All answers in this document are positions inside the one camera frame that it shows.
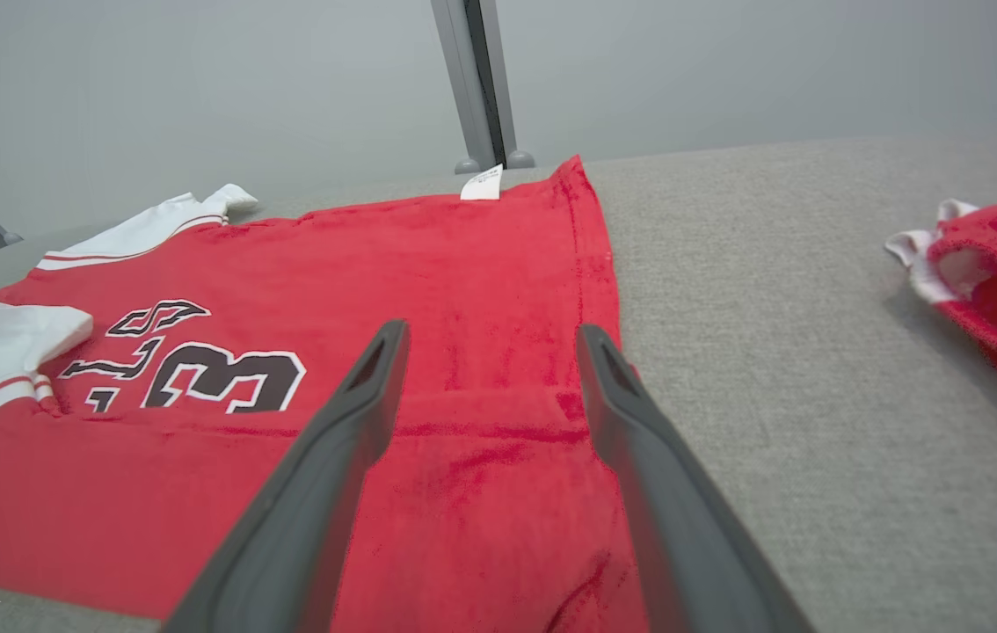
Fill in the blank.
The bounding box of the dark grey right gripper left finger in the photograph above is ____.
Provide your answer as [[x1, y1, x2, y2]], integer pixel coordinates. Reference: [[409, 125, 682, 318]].
[[163, 319, 412, 633]]

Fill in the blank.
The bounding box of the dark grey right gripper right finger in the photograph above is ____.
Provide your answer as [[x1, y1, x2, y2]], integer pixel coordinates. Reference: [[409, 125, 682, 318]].
[[575, 323, 817, 633]]

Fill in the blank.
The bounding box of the red jersey with white sleeves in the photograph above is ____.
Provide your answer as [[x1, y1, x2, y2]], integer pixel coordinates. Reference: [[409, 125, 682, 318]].
[[0, 156, 649, 633]]

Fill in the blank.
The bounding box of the grey partition post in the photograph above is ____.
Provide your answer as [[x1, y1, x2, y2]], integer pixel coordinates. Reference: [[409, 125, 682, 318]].
[[430, 0, 537, 174]]

